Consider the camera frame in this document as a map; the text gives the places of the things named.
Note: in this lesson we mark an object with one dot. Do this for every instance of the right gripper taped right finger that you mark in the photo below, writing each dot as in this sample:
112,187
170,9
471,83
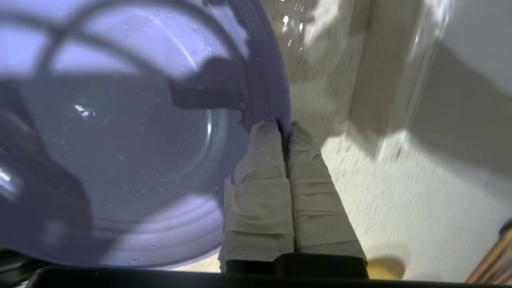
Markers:
316,208

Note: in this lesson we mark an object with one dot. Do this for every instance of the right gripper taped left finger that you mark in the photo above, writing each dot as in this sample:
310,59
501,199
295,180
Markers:
260,200

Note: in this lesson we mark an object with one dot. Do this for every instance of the purple round plate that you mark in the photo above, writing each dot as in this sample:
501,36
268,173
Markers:
140,140

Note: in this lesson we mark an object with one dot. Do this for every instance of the brown wooden furniture piece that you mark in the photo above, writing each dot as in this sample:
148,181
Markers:
494,256

